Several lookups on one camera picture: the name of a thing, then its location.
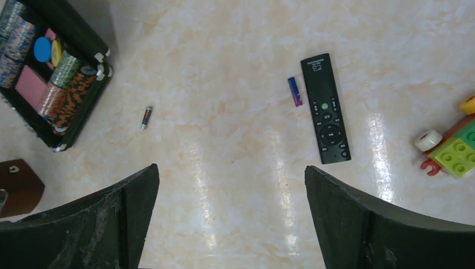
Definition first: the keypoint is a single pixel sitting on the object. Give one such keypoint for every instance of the blue purple AA battery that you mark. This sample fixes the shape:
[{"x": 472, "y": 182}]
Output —
[{"x": 294, "y": 91}]

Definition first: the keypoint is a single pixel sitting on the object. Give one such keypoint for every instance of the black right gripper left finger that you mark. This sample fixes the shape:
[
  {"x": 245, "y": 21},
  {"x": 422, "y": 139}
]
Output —
[{"x": 105, "y": 229}]

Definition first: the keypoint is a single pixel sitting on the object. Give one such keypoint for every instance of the toy brick train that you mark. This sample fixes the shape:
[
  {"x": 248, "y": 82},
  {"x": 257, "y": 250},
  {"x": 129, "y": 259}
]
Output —
[{"x": 452, "y": 152}]

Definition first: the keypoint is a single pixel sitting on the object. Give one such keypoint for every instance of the yellow round poker chip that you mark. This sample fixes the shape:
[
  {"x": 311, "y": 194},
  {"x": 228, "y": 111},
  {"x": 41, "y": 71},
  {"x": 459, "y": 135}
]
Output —
[{"x": 56, "y": 52}]

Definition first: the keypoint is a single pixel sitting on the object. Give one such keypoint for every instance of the blue round poker chip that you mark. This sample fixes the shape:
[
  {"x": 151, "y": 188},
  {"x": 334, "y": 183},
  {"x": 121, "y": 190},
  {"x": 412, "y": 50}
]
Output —
[{"x": 42, "y": 49}]

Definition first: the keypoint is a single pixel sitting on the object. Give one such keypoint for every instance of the black poker chip case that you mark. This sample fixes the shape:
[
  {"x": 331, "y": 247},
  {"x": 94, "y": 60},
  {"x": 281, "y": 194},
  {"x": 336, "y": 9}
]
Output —
[{"x": 73, "y": 87}]

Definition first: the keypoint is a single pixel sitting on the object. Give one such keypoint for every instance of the brown leather pouch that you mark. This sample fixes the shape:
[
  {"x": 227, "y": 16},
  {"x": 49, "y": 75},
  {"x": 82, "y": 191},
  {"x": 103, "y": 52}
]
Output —
[{"x": 21, "y": 188}]

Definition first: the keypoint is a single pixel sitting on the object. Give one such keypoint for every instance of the pink playing card deck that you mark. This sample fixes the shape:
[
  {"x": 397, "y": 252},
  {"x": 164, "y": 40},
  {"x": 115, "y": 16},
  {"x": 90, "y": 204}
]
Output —
[{"x": 30, "y": 86}]

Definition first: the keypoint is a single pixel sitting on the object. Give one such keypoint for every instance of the black remote control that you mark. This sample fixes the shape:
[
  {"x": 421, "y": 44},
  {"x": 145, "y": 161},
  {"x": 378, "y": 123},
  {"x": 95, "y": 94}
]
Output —
[{"x": 326, "y": 112}]

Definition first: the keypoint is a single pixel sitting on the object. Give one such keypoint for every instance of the black silver AA battery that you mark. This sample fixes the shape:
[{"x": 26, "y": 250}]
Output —
[{"x": 146, "y": 117}]

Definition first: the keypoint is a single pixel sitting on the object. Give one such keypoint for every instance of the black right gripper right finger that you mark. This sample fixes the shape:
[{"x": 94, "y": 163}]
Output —
[{"x": 358, "y": 230}]

